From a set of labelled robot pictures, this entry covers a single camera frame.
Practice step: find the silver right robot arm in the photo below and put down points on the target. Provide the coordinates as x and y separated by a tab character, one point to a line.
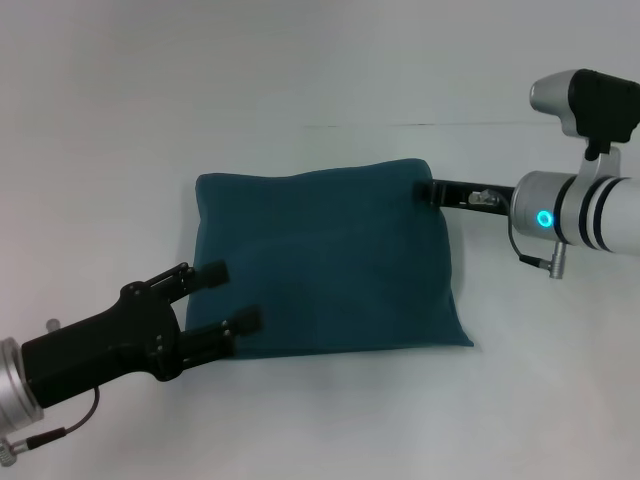
575	210

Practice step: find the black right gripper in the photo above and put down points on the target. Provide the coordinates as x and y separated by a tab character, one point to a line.
475	197

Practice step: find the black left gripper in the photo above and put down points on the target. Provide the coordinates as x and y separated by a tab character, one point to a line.
105	345

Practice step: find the teal blue t-shirt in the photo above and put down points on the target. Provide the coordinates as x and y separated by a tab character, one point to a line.
320	260

